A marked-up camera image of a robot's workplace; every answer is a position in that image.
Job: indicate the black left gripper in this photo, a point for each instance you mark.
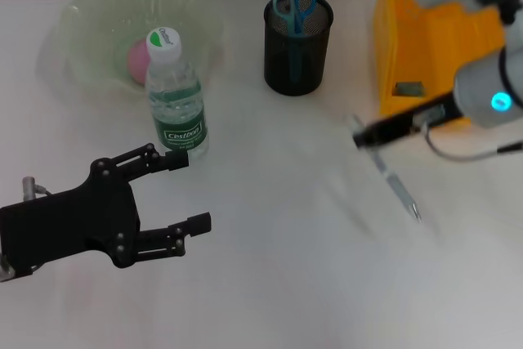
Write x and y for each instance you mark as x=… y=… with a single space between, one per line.
x=77 y=226

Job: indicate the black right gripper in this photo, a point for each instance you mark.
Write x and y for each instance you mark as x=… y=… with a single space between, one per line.
x=433 y=116

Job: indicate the white grey ballpoint pen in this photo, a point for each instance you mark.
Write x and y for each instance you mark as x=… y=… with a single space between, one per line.
x=392 y=177

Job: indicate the green plastic wrapper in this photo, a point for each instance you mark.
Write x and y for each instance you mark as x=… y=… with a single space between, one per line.
x=409 y=89

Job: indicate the clear water bottle green label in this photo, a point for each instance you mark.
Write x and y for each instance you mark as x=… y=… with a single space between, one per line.
x=177 y=104

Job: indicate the pink peach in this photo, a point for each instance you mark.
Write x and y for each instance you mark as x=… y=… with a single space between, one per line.
x=137 y=61

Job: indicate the blue scissors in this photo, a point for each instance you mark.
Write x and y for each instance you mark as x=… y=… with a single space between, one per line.
x=296 y=10

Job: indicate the black mesh pen holder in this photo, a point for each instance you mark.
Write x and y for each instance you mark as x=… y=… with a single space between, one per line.
x=298 y=63

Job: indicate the pale green glass fruit plate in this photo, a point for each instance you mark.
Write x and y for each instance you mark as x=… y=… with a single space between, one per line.
x=102 y=10

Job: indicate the yellow plastic bin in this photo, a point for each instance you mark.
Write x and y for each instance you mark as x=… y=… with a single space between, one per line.
x=433 y=50

